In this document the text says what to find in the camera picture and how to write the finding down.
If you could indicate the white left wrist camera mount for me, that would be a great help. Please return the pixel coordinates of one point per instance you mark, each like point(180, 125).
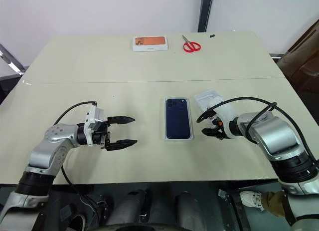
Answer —
point(93, 116)

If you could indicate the dark blue smartphone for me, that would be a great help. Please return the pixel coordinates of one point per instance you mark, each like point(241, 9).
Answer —
point(178, 118)

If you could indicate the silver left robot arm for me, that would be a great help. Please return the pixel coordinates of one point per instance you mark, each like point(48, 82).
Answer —
point(47, 153)

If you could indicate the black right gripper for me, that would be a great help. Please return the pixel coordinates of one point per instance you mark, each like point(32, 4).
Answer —
point(220, 130)

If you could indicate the dark brown furniture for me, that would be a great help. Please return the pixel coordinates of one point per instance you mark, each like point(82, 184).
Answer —
point(301, 59)

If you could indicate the orange printed phone box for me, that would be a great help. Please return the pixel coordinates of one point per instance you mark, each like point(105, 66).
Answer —
point(149, 43)

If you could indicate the olive trouser leg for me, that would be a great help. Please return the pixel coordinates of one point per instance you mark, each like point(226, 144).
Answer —
point(274, 203)

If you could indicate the dark vertical pole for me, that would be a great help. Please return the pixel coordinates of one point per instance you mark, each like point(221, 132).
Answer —
point(205, 11)

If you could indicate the silver metal frame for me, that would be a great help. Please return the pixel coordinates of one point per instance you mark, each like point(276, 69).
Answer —
point(12, 60)

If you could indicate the dark rounded shape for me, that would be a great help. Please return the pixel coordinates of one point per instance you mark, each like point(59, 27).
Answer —
point(129, 208)
point(189, 213)

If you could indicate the white phone box base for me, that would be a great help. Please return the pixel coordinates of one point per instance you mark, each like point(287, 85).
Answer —
point(192, 121)

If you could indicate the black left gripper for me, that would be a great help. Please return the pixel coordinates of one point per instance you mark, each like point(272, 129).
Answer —
point(101, 137)

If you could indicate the white sneaker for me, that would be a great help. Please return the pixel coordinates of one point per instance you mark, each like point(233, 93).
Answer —
point(250, 199)

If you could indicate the white phone box lid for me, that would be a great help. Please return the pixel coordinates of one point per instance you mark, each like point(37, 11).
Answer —
point(205, 98)

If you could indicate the black table leg bracket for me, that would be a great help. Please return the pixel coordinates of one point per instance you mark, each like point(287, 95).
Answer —
point(235, 208)

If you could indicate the black shoe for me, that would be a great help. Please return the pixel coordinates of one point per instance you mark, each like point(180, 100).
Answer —
point(78, 223)

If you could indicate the small clear tape scrap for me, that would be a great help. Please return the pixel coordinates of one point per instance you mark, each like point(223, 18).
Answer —
point(27, 82)

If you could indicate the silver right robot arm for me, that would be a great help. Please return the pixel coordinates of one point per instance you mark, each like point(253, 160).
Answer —
point(279, 141)

